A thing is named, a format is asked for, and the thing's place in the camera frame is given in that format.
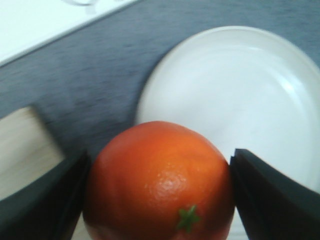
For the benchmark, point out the white round plate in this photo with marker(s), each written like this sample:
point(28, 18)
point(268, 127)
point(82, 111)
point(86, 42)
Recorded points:
point(242, 88)

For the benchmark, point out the orange mandarin fruit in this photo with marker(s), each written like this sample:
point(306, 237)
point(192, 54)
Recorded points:
point(159, 181)

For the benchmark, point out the white rectangular tray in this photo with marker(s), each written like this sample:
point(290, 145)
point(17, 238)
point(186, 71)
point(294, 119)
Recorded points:
point(26, 25)

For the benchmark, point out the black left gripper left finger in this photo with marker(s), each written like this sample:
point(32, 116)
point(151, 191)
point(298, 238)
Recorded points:
point(49, 207)

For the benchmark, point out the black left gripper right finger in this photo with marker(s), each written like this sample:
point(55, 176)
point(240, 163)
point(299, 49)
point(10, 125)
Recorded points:
point(272, 206)

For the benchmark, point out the wooden cutting board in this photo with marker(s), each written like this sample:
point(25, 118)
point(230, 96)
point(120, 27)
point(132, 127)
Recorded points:
point(27, 152)

